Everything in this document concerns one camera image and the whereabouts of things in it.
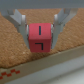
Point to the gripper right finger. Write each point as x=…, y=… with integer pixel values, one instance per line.
x=60, y=20

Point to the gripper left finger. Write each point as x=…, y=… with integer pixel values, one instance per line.
x=17, y=20

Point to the pink block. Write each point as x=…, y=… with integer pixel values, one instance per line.
x=39, y=37

